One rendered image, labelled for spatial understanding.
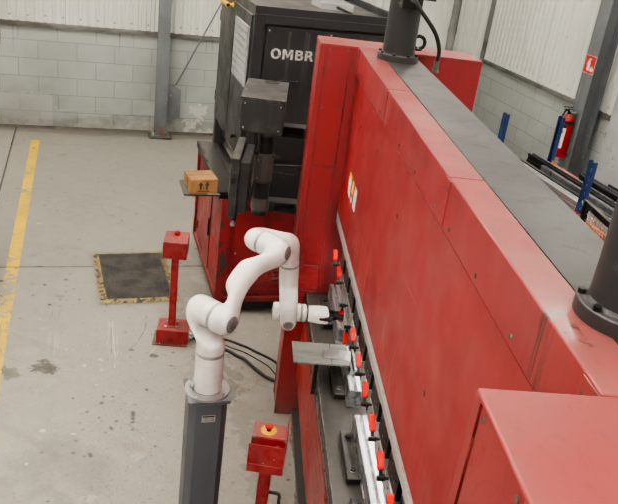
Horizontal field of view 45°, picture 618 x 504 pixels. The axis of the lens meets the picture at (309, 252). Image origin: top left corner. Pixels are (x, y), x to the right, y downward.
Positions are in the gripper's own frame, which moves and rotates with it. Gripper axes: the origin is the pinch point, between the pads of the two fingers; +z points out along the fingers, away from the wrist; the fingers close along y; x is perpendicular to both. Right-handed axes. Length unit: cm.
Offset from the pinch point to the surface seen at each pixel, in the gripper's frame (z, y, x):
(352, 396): 6.7, 29.5, -24.6
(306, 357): -13.8, 9.4, -18.4
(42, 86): -298, -641, -65
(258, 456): -34, 51, -44
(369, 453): 8, 72, -22
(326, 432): -6, 48, -31
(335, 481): -5, 78, -31
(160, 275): -108, -256, -117
